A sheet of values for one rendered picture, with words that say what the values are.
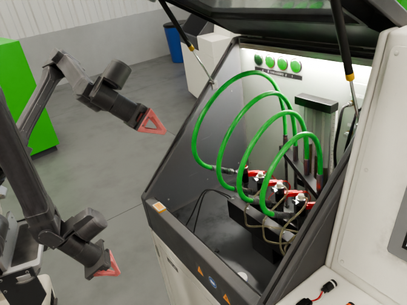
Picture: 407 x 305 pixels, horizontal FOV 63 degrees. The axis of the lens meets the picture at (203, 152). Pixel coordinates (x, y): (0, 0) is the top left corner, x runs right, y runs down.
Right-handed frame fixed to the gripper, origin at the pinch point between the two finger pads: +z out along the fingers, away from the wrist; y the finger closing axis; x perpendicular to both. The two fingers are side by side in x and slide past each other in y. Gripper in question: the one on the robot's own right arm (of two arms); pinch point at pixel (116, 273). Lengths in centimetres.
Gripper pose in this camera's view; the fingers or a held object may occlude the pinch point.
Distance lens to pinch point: 103.2
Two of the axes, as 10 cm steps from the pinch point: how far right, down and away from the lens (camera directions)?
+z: 5.4, 6.5, 5.3
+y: -3.3, -4.2, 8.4
